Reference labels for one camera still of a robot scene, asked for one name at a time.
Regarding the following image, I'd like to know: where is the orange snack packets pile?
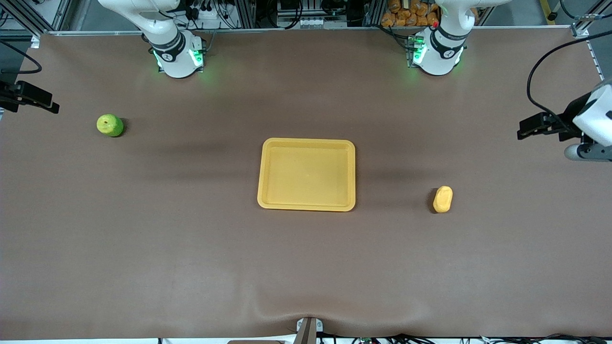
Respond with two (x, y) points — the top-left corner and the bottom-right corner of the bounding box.
(381, 0), (440, 27)

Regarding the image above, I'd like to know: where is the large table cover mat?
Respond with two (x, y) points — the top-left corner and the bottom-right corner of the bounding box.
(0, 28), (612, 341)

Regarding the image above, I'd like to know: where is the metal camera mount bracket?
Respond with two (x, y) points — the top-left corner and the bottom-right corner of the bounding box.
(295, 317), (324, 344)

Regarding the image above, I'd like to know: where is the green apple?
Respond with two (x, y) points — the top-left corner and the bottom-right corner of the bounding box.
(97, 114), (124, 138)

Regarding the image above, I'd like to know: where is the yellow potato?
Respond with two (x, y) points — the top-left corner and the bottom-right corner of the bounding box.
(433, 185), (453, 214)

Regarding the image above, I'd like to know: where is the yellow plastic tray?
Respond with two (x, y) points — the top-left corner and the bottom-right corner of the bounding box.
(257, 138), (357, 212)

